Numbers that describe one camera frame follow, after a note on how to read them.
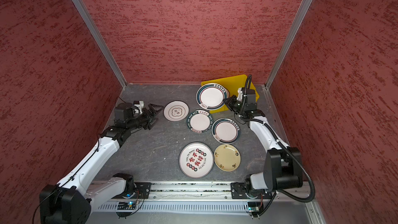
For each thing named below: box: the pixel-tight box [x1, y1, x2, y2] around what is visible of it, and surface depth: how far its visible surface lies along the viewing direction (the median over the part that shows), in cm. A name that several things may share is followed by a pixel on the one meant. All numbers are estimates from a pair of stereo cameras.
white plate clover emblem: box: [163, 100, 190, 122], surface depth 106 cm
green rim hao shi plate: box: [186, 109, 214, 134], surface depth 102 cm
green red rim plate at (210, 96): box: [195, 82, 231, 111], surface depth 89 cm
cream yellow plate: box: [213, 143, 241, 172], surface depth 87 cm
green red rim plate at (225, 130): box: [211, 117, 241, 145], surface depth 97 cm
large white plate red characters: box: [178, 142, 215, 179], surface depth 85 cm
